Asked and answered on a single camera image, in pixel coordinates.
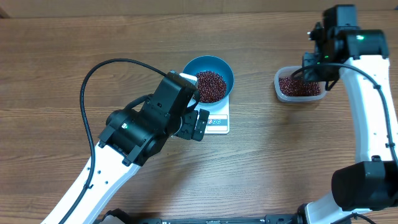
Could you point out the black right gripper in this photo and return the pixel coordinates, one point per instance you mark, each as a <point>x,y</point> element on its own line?
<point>313,76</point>

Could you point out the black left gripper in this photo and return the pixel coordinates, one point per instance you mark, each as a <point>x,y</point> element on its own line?
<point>191,117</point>

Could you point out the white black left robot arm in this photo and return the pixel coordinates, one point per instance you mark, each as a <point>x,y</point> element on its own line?
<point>129,139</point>

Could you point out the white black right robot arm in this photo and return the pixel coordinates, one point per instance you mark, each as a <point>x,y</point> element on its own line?
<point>360,59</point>

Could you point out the white digital kitchen scale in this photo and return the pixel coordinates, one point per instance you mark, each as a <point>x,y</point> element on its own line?
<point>219,118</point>

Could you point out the red beans in bowl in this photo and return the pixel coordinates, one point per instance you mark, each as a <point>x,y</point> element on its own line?
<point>211,86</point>

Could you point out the teal plastic bowl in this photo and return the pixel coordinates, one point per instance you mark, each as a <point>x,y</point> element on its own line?
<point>214,64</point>

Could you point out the red beans in container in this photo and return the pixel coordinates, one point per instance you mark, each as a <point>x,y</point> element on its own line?
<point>290,87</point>

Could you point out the clear plastic bean container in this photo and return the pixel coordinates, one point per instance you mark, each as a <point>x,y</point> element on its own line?
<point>286,72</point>

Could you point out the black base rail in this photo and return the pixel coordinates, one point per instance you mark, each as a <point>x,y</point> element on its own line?
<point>267,219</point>

